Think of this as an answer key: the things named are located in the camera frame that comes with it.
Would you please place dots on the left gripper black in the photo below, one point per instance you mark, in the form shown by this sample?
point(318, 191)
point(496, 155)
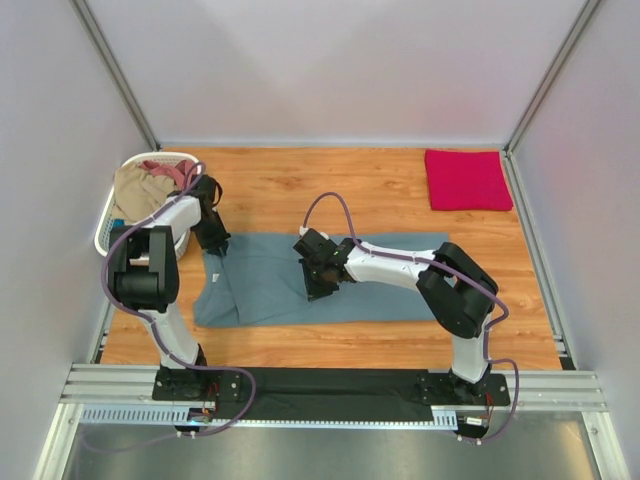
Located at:
point(214, 239)

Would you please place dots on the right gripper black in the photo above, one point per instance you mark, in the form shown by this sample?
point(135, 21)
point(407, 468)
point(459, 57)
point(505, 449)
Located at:
point(318, 282)

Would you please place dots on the grey-blue t-shirt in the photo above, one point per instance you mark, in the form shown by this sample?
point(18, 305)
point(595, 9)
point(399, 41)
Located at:
point(259, 282)

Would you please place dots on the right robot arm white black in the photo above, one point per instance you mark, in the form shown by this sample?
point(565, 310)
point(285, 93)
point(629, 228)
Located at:
point(460, 294)

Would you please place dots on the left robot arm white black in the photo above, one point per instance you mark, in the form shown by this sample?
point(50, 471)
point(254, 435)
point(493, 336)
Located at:
point(141, 277)

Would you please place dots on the pink shirt in basket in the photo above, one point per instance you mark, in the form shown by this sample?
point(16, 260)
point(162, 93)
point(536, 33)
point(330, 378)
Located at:
point(179, 173)

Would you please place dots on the beige shirt in basket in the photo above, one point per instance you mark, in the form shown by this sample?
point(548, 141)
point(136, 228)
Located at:
point(138, 193)

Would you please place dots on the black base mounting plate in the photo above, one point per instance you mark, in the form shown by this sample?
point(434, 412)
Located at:
point(368, 393)

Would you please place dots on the folded magenta t-shirt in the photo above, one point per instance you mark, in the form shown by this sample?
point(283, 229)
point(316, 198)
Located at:
point(459, 180)

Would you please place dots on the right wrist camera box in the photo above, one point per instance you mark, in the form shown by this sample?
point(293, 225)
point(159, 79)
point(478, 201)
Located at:
point(314, 246)

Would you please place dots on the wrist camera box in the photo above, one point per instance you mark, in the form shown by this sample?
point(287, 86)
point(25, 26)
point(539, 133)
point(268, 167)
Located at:
point(314, 246)
point(208, 190)

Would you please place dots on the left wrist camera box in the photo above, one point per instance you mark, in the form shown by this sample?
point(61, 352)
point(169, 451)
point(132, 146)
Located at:
point(208, 190)

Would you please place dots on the slotted grey cable duct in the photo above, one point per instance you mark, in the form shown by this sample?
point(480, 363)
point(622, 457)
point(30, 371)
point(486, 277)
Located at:
point(183, 416)

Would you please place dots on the left aluminium frame post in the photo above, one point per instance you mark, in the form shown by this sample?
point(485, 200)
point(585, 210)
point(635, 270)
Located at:
point(98, 39)

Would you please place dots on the aluminium frame post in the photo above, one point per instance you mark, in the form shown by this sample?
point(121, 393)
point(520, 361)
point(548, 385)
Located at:
point(98, 39)
point(578, 28)

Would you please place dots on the aluminium front rail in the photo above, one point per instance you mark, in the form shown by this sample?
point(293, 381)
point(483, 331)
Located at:
point(540, 390)

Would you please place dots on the right aluminium frame post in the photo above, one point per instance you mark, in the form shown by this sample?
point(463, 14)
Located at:
point(578, 28)

